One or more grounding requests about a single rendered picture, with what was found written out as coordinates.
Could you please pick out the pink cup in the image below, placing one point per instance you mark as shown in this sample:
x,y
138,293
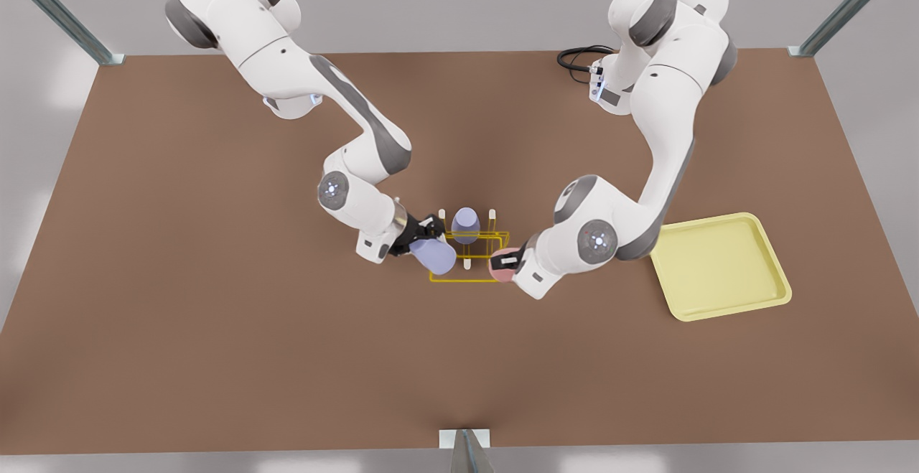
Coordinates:
x,y
498,270

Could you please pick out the lavender cup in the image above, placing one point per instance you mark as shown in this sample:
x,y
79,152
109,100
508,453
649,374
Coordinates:
x,y
435,255
466,223

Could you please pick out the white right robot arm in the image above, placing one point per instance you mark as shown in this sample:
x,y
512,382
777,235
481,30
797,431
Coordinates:
x,y
273,49

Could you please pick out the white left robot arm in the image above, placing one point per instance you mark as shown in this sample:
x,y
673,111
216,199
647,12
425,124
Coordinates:
x,y
668,92

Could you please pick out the yellow tray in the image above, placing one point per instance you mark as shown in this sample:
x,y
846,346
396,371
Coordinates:
x,y
718,266

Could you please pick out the silver frame post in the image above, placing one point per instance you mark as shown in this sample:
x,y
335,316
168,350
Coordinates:
x,y
468,451
57,10
851,6

